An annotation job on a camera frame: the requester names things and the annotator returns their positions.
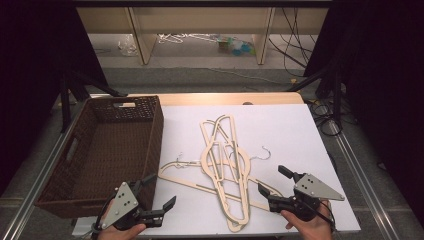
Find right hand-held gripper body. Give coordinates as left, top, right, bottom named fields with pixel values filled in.
left=267, top=172, right=346, bottom=222

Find person's right hand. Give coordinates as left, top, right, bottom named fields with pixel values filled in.
left=281, top=199, right=335, bottom=240

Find black stand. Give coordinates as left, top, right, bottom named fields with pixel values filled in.
left=285, top=64, right=344, bottom=129
left=59, top=68, right=128, bottom=134

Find metal rail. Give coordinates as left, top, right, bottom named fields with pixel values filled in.
left=0, top=99, right=88, bottom=240
left=328, top=119, right=401, bottom=240

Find beige wooden shelf unit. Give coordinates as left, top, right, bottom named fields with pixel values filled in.
left=75, top=6, right=329, bottom=66

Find clear plastic bag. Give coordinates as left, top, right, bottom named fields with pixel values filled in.
left=117, top=34, right=139, bottom=57

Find hanging black cables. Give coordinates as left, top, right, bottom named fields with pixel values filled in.
left=268, top=7, right=319, bottom=78

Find colourful plastic items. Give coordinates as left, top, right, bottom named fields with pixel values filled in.
left=216, top=35, right=256, bottom=57

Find white wire hangers pile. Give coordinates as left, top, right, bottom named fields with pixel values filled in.
left=157, top=32, right=219, bottom=45

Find brown woven basket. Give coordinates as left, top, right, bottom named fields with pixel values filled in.
left=34, top=95, right=165, bottom=219

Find white sheet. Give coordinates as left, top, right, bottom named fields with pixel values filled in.
left=71, top=103, right=362, bottom=236

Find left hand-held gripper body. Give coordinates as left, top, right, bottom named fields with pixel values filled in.
left=99, top=181, right=165, bottom=232

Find thin pale floor cord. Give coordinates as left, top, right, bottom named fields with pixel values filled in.
left=208, top=67, right=294, bottom=85

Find black cable bundle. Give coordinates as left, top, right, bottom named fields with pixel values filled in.
left=306, top=98, right=346, bottom=137

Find person's left hand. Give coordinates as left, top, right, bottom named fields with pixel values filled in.
left=96, top=199, right=148, bottom=240

